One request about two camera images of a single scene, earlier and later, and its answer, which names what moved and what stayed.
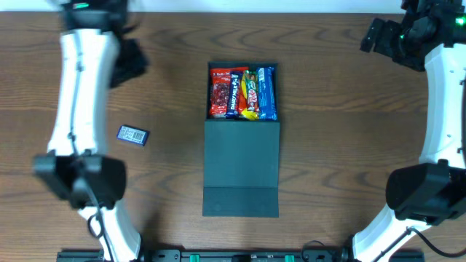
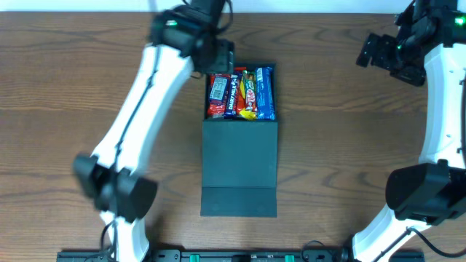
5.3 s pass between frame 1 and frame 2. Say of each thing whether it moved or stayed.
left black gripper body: moved
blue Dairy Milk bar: stayed
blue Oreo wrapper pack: stayed
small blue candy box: moved
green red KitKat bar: stayed
